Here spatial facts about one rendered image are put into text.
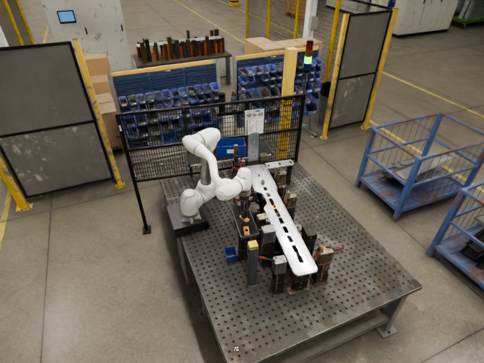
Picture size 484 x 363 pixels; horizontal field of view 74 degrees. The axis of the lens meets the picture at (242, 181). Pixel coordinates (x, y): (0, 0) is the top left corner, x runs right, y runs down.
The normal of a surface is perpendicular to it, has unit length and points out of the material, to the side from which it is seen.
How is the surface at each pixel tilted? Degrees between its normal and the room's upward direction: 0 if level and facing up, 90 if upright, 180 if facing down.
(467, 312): 0
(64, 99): 91
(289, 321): 0
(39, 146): 89
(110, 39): 90
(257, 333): 0
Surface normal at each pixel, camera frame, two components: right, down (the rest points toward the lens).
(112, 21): 0.39, 0.56
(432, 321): 0.00, -0.79
